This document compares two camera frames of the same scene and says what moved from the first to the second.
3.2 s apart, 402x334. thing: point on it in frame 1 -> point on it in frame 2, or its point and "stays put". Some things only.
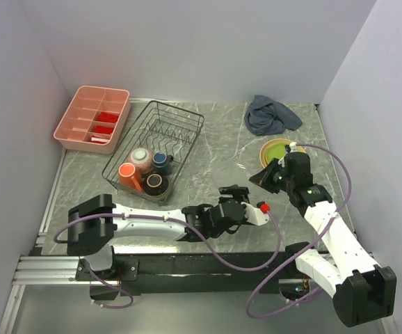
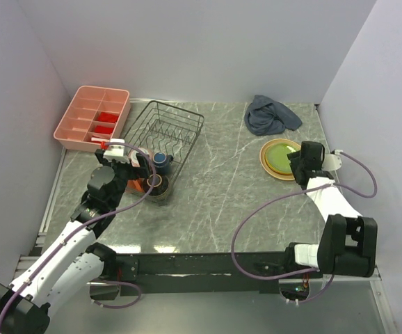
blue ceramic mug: [161, 162] stays put
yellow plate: [268, 144] stays put
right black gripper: [262, 179] -> [294, 158]
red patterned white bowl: [142, 158] stays put
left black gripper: [237, 192] -> [142, 171]
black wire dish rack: [149, 161] stays put
